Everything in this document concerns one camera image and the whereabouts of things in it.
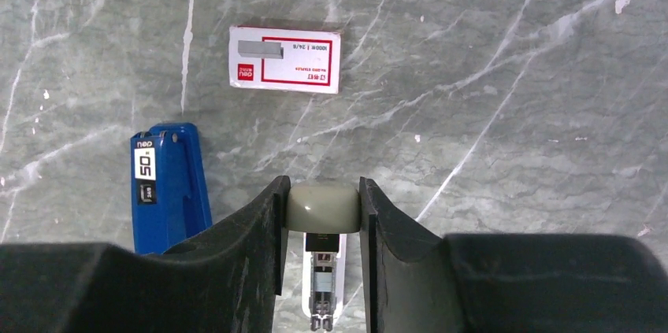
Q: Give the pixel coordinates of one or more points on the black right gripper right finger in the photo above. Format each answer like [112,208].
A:
[416,281]

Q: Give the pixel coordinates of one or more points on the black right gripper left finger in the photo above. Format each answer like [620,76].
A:
[224,279]

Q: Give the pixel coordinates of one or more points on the blue black stapler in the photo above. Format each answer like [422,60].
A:
[169,195]

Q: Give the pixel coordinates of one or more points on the beige olive stapler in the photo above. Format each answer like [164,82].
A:
[325,214]

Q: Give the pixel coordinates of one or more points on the red staple box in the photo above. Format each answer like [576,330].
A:
[284,60]

